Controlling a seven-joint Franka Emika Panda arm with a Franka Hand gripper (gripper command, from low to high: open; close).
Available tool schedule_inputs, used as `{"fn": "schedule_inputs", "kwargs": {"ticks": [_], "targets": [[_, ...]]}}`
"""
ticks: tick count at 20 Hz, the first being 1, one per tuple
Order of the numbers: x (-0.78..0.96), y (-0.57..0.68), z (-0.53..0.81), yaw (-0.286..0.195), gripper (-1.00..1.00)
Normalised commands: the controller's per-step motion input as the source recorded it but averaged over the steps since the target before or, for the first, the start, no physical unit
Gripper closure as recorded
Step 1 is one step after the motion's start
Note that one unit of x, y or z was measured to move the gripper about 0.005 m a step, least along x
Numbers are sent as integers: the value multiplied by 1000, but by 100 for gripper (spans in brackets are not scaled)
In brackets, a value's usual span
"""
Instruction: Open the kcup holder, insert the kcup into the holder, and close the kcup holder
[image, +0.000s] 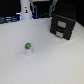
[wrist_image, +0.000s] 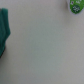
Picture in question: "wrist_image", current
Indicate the green-lidded white kcup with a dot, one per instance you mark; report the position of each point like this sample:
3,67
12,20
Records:
76,6

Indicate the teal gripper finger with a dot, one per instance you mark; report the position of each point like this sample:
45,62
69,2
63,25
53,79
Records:
4,29

